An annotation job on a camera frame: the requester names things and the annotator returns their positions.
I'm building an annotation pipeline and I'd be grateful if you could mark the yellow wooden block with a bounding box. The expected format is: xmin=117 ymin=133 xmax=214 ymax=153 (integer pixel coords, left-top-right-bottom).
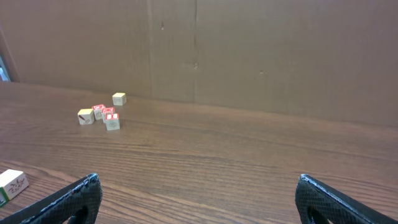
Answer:
xmin=78 ymin=109 xmax=95 ymax=125

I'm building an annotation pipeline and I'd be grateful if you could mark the red block letter M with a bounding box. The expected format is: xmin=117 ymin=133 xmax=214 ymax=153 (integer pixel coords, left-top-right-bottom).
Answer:
xmin=101 ymin=107 xmax=115 ymax=123

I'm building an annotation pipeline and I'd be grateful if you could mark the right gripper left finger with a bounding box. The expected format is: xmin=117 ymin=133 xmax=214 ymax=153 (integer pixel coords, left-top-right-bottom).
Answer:
xmin=1 ymin=173 xmax=103 ymax=224

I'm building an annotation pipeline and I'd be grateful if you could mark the red block letter C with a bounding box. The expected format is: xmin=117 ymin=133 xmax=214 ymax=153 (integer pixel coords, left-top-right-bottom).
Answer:
xmin=92 ymin=105 xmax=105 ymax=120

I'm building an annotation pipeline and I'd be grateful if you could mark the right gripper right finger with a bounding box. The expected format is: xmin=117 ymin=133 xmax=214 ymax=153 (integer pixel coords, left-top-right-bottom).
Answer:
xmin=295 ymin=174 xmax=397 ymax=224

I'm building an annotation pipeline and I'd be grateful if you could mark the yellow block far top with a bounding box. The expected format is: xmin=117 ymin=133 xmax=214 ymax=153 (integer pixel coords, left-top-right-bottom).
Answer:
xmin=112 ymin=93 xmax=127 ymax=106

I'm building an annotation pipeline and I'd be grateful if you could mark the red block letter I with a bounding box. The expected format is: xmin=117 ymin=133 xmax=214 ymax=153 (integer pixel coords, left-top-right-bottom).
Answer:
xmin=105 ymin=113 xmax=120 ymax=131

